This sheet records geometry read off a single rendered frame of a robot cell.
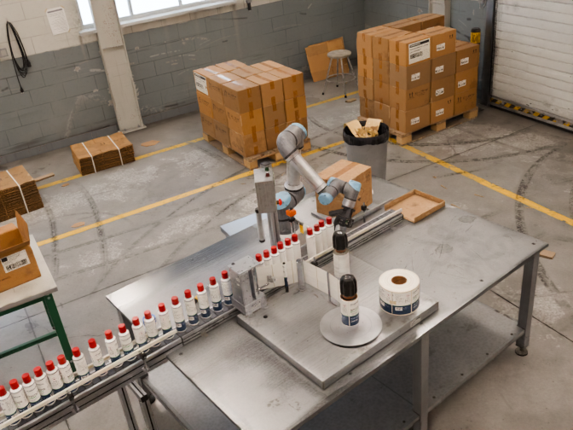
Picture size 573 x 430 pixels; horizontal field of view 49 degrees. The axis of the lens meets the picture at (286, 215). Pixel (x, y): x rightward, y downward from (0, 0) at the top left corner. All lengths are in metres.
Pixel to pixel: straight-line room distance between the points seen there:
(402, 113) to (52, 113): 4.29
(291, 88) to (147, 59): 2.39
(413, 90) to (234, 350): 4.48
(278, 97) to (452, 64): 1.97
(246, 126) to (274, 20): 2.85
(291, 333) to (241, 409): 0.49
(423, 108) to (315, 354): 4.62
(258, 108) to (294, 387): 4.28
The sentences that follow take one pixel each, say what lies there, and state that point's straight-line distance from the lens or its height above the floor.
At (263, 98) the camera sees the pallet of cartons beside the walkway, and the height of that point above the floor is 0.74.
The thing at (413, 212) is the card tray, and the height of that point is 0.83.
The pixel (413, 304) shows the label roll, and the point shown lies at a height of 0.93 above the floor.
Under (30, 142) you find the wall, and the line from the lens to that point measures 8.47.
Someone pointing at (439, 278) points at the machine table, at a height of 0.83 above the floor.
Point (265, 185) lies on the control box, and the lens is 3.26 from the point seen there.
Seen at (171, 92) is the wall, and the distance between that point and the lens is 8.79.
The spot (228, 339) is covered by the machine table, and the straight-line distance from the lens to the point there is 3.26.
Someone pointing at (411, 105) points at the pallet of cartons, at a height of 0.45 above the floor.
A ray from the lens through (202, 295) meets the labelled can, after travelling 3.24.
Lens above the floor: 2.90
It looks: 29 degrees down
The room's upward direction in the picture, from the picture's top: 6 degrees counter-clockwise
